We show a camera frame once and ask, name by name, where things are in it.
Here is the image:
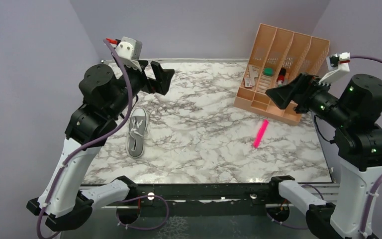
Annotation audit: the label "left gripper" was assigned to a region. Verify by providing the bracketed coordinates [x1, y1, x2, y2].
[107, 58, 174, 118]

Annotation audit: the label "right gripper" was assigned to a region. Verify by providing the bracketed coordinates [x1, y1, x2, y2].
[266, 70, 353, 127]

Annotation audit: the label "grey canvas sneaker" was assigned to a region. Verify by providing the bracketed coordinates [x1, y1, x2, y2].
[126, 108, 149, 158]

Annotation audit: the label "white shoelace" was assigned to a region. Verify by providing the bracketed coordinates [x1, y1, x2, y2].
[129, 116, 148, 140]

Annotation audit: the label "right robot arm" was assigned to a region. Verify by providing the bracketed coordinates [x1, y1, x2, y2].
[266, 73, 382, 239]

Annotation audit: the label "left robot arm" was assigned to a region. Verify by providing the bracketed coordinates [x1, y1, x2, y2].
[26, 60, 175, 232]

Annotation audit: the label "red black marker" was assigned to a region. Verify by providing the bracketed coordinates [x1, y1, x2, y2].
[276, 68, 287, 86]

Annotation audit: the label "green round cap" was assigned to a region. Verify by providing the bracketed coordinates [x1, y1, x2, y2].
[263, 67, 274, 77]

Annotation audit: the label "pink plastic bar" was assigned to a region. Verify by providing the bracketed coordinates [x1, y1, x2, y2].
[253, 119, 269, 148]

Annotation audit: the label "grey card pieces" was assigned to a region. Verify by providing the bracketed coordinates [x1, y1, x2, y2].
[243, 64, 260, 88]

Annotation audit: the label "orange desk organizer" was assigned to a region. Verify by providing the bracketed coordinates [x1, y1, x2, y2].
[233, 24, 330, 125]

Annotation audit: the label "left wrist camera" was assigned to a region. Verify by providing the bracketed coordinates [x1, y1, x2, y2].
[115, 37, 142, 72]

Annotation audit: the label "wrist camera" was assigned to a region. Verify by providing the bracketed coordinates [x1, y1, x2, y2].
[115, 37, 142, 72]
[319, 52, 350, 86]

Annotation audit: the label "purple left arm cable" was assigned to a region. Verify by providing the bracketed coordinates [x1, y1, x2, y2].
[36, 39, 134, 239]

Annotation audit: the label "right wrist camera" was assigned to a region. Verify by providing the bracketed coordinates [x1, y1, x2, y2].
[319, 52, 350, 86]

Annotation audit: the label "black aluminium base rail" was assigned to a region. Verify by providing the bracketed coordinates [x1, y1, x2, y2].
[79, 183, 340, 219]

